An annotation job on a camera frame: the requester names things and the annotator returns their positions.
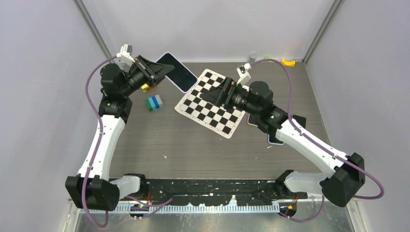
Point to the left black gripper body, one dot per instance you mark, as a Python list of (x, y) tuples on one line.
[(138, 78)]

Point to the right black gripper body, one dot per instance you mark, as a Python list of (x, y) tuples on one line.
[(235, 98)]

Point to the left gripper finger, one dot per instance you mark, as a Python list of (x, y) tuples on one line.
[(155, 70), (155, 78)]

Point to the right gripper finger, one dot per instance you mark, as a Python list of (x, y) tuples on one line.
[(215, 84), (215, 96)]

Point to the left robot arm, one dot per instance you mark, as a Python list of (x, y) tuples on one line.
[(91, 188)]

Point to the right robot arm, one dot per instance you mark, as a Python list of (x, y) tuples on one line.
[(340, 175)]

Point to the phone in blue case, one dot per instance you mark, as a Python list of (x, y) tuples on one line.
[(274, 141)]

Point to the black phone at right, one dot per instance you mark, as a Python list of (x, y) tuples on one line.
[(300, 120)]

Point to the yellow orange brick stack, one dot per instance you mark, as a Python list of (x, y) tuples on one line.
[(146, 88)]

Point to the green blue brick stack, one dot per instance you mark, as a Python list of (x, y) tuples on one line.
[(154, 103)]

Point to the black white checkerboard mat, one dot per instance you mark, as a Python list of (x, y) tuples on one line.
[(217, 119)]

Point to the yellow arch block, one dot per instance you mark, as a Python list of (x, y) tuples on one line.
[(290, 63)]

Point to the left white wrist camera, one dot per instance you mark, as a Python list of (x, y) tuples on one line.
[(125, 55)]

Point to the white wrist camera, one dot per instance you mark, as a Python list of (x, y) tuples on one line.
[(125, 55), (243, 72)]

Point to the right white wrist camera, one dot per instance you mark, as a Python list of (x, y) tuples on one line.
[(243, 72)]

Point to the grey metal bracket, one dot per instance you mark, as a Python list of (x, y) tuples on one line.
[(252, 58)]

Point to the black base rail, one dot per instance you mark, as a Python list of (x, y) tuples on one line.
[(214, 192)]

